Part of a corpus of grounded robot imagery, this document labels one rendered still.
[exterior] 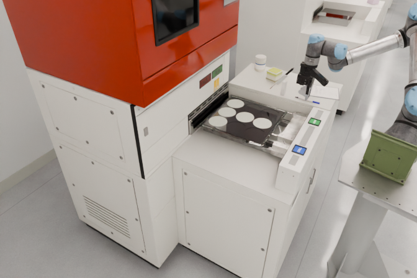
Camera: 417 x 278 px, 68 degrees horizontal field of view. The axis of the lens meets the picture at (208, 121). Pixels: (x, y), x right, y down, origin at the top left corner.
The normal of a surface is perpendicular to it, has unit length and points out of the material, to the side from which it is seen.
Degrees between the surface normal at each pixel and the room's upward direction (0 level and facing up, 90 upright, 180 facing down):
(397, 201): 0
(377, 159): 90
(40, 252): 0
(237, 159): 0
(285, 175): 90
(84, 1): 90
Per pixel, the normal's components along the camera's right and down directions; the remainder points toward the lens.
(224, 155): 0.00, -0.82
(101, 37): -0.51, 0.49
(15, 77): 0.86, 0.30
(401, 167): -0.68, 0.41
